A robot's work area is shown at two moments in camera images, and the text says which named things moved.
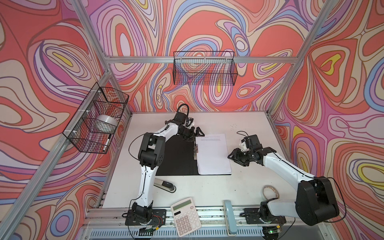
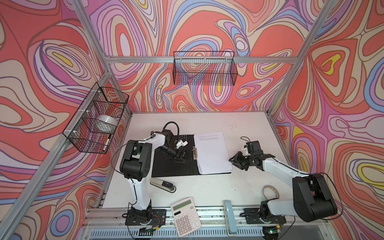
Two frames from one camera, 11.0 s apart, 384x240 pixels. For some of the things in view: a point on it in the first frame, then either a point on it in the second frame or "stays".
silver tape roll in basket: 105,123 stays
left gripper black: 192,135 -> 178,156
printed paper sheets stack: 213,155 stays
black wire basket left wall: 93,124 stays
